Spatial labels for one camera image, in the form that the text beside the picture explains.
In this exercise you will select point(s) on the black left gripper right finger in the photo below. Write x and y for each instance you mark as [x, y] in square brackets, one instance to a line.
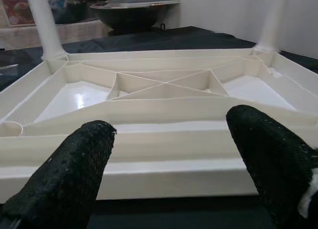
[278, 169]

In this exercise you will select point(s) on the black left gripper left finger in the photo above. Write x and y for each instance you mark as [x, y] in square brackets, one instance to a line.
[62, 184]

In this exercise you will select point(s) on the white plastic table leg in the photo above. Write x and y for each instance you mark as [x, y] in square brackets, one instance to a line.
[47, 22]
[270, 20]

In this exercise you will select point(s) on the white plastic table top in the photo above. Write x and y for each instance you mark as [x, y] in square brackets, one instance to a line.
[161, 65]

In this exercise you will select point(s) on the beige cloth covered bench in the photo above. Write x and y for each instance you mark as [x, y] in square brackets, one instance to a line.
[82, 30]

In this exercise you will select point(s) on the black tablecloth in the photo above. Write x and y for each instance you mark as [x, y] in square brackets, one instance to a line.
[161, 39]

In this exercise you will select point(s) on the orange lidded storage box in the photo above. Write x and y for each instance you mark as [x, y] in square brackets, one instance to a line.
[17, 10]

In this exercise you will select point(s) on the black wok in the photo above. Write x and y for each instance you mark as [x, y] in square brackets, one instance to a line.
[131, 15]

